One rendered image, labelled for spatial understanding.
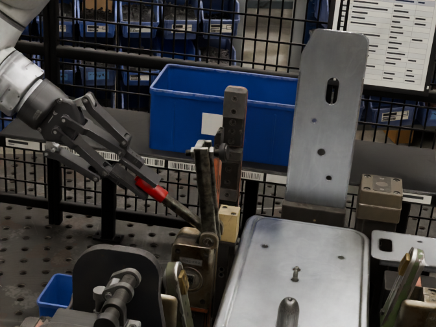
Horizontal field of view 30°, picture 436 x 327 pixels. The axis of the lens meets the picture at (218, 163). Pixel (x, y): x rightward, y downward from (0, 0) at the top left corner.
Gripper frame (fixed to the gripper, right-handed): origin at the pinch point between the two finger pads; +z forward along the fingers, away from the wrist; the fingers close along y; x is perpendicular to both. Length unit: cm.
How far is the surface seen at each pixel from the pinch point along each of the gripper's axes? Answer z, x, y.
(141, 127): -2.9, 45.3, -15.6
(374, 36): 23, 54, 29
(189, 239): 13.0, -0.9, -2.8
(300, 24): 26, 217, -21
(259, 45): 37, 453, -113
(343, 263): 36.6, 7.0, 6.5
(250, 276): 24.4, -1.0, -1.4
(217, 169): 10.3, 8.6, 5.5
